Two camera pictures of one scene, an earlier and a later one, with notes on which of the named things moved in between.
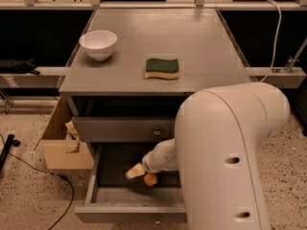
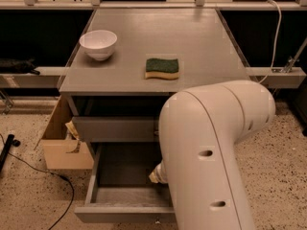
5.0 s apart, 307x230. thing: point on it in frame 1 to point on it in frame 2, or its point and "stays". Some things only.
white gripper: x=150 y=164 to x=161 y=173
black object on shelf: x=11 y=66 stays
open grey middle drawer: x=112 y=197 stays
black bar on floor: x=6 y=149 stays
